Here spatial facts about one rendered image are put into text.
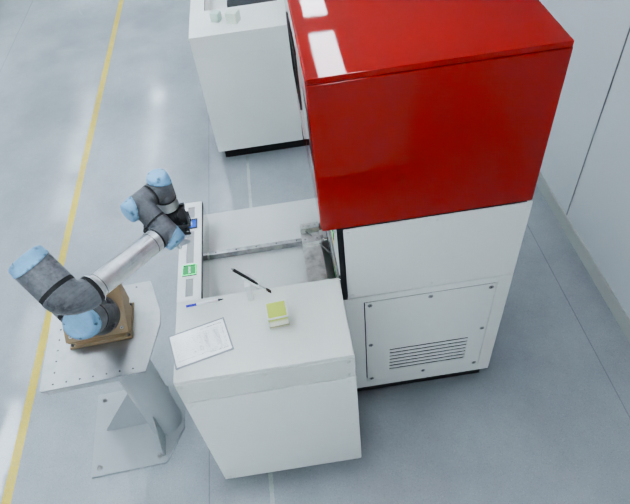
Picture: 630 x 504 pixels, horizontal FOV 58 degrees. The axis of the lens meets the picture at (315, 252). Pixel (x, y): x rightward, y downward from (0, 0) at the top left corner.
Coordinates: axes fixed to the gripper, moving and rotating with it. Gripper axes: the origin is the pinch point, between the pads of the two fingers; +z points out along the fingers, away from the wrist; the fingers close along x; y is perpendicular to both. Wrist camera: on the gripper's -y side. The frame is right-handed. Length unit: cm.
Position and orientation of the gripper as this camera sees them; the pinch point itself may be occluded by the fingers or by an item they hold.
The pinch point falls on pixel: (178, 246)
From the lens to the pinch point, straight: 221.7
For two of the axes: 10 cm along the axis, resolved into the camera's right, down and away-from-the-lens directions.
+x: -1.2, -7.3, 6.7
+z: 0.9, 6.6, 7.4
